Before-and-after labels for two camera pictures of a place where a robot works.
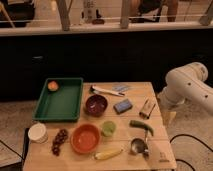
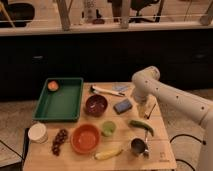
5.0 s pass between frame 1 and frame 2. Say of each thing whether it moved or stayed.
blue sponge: stayed
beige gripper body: moved
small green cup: stayed
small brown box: stayed
